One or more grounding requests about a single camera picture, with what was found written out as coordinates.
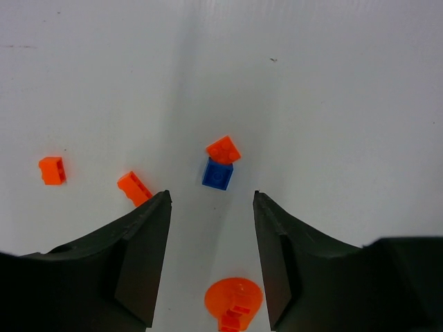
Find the orange round lego piece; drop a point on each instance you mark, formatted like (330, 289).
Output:
(233, 302)

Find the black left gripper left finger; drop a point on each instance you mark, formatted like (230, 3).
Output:
(107, 280)

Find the small blue lego brick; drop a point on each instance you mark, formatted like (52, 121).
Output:
(217, 175)

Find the orange lego plate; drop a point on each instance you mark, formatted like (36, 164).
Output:
(134, 189)

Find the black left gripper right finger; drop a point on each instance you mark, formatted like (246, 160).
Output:
(314, 282)

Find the small orange lego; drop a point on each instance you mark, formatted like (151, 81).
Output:
(223, 151)
(52, 170)

